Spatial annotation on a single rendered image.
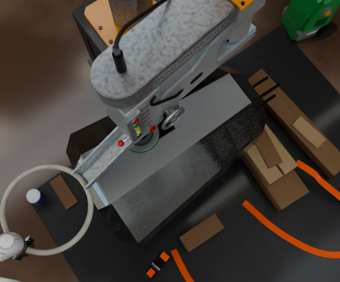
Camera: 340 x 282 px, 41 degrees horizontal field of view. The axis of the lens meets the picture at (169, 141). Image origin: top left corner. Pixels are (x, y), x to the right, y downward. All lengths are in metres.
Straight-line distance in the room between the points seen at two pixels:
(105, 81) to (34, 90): 2.02
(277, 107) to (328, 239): 1.02
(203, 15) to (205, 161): 1.05
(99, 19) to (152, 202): 1.20
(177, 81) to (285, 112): 1.52
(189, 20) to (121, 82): 0.38
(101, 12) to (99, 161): 1.03
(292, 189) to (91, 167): 1.48
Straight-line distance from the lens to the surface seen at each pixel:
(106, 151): 2.47
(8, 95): 3.82
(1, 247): 2.19
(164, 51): 1.82
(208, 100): 2.67
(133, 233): 2.68
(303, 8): 3.62
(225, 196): 3.35
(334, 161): 3.45
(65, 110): 3.63
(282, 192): 3.28
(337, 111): 3.70
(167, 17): 1.89
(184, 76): 2.11
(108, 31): 2.95
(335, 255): 3.46
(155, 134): 2.57
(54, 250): 2.44
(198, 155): 2.62
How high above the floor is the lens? 3.30
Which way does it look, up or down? 74 degrees down
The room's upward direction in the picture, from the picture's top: 5 degrees counter-clockwise
